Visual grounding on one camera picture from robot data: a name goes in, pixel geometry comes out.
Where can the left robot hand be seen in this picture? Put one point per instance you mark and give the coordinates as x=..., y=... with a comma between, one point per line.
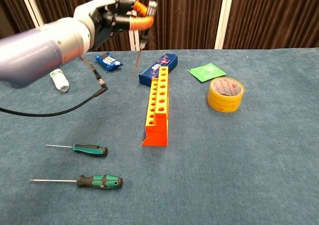
x=99, y=16

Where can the silver black precision screwdriver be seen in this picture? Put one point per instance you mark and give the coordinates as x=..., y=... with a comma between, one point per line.
x=147, y=23

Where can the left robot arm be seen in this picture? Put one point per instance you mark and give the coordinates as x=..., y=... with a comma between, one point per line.
x=37, y=50

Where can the orange yellow tool holder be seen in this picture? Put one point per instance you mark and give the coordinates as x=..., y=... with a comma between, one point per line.
x=158, y=110

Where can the small teal black screwdriver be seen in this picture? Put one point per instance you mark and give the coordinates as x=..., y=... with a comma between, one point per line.
x=89, y=150

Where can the large green black screwdriver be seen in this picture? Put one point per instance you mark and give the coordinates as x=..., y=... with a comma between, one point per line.
x=99, y=181

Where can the blue snack packet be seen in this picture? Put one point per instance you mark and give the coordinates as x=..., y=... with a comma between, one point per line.
x=108, y=61

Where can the small white plastic bottle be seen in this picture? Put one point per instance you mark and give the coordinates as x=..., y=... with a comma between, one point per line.
x=59, y=80

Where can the blue cardboard box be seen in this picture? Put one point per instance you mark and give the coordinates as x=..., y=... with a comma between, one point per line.
x=159, y=65

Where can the green sachet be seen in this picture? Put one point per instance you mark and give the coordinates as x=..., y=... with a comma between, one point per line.
x=207, y=72

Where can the yellow packing tape roll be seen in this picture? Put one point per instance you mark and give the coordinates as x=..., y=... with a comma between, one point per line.
x=225, y=95

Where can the white screen frame post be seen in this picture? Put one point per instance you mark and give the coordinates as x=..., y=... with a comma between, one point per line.
x=133, y=39
x=32, y=8
x=223, y=16

